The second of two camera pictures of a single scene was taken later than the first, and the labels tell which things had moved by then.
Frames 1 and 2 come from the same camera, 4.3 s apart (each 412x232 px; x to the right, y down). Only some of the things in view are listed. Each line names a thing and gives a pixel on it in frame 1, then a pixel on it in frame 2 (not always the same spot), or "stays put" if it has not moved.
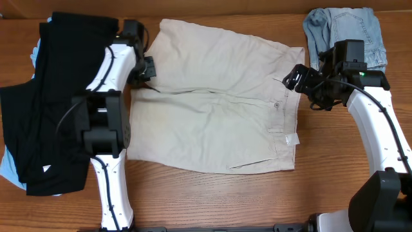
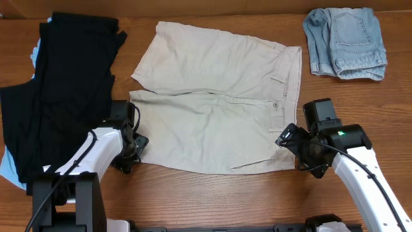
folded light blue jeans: [323, 26] stays put
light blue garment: [8, 169] stays put
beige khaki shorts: [220, 102] stays put
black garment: [40, 130] stays put
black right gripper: [298, 79] -> [302, 154]
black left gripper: [148, 67] -> [136, 154]
